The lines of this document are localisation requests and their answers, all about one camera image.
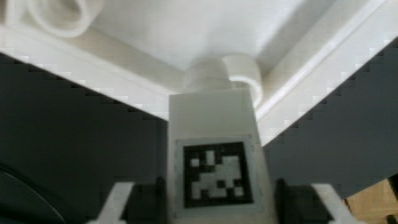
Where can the white table leg with tag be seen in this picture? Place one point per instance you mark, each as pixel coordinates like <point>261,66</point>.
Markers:
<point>219,191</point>

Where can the white square tabletop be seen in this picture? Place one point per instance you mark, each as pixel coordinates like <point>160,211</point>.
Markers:
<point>119,47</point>

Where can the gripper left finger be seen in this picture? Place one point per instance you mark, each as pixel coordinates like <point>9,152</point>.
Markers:
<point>116,202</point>

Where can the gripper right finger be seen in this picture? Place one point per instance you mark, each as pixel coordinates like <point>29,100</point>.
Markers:
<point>334,205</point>

